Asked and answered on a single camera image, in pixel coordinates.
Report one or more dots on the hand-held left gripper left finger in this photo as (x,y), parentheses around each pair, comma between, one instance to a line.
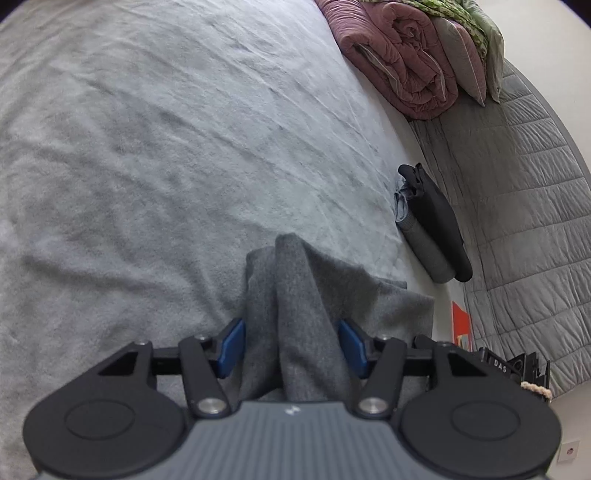
(233,344)

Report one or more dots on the pale grey quilt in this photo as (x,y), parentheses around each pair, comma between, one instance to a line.
(495,50)

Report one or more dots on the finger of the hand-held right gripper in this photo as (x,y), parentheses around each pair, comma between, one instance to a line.
(424,342)

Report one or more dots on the black folded garment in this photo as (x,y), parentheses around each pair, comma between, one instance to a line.
(438,217)

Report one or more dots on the red paper sheet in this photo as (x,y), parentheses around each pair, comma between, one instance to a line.
(460,323)

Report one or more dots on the green patterned blanket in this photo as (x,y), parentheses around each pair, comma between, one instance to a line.
(434,5)

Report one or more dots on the grey t-shirt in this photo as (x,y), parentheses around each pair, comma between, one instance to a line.
(295,300)

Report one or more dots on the grey quilted headboard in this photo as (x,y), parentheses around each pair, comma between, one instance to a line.
(531,207)

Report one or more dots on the grey pillow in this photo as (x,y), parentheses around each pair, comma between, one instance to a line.
(461,60)

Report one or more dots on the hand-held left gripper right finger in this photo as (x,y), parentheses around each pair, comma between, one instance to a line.
(351,344)

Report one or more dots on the pink folded quilt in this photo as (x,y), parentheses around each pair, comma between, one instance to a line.
(401,55)

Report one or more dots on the white wall socket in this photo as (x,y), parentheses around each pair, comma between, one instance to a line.
(569,451)

